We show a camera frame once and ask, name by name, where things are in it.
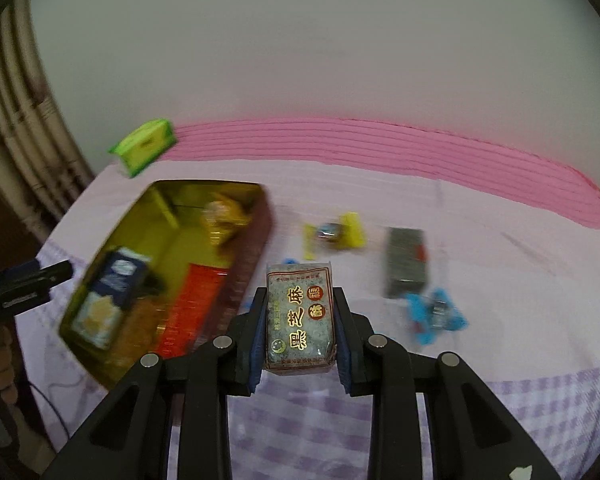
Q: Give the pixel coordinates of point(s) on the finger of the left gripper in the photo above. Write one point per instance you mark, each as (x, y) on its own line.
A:
(24, 282)

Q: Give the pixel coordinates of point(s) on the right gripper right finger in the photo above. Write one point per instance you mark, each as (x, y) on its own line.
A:
(356, 359)

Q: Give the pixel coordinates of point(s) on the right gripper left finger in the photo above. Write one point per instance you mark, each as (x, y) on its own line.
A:
(242, 348)

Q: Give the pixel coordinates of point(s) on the black sesame cake labelled pack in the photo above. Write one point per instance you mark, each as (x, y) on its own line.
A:
(300, 319)

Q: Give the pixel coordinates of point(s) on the red snack packet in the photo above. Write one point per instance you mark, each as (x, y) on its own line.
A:
(200, 311)

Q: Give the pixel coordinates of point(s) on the blue dark candy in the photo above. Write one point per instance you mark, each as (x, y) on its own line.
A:
(431, 315)

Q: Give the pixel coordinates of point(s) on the navy white cracker packet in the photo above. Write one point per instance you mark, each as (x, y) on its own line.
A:
(109, 296)

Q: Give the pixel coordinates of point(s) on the grey sesame cake block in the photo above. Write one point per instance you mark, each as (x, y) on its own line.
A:
(406, 262)

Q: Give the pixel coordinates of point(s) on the orange yellow snack packet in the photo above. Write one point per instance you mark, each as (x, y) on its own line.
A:
(222, 218)

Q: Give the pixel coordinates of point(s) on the person's hand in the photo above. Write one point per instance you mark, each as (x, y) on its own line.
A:
(8, 388)

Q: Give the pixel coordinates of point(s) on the gold rectangular metal tin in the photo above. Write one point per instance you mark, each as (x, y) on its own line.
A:
(164, 223)

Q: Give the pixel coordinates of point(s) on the yellow wrapped candy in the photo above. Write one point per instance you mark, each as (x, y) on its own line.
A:
(346, 233)

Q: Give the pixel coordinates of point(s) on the beige patterned curtain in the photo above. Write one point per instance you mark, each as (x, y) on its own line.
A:
(42, 170)

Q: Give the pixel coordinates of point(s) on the pink purple checkered tablecloth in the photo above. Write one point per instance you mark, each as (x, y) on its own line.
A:
(512, 237)

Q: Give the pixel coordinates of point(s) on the green tissue pack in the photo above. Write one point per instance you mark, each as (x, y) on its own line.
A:
(141, 147)

